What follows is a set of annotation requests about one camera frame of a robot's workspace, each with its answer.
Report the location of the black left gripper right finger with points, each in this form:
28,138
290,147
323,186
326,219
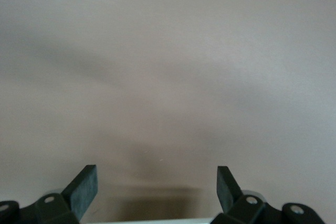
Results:
228,195

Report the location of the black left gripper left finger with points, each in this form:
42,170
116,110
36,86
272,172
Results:
81,195

